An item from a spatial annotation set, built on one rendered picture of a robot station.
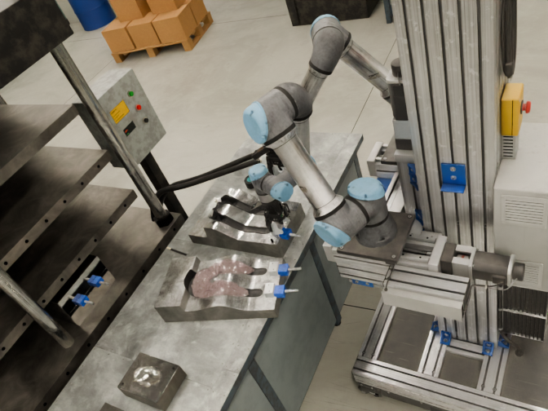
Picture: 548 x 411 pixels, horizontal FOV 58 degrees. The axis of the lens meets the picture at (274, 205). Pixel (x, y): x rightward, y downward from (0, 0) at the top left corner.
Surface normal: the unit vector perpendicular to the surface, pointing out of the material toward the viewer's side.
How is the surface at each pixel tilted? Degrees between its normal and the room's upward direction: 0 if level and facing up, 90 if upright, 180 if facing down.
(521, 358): 0
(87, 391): 0
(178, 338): 0
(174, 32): 90
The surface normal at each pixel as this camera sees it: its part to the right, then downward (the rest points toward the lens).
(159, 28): -0.25, 0.70
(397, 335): -0.29, -0.71
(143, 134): 0.86, 0.10
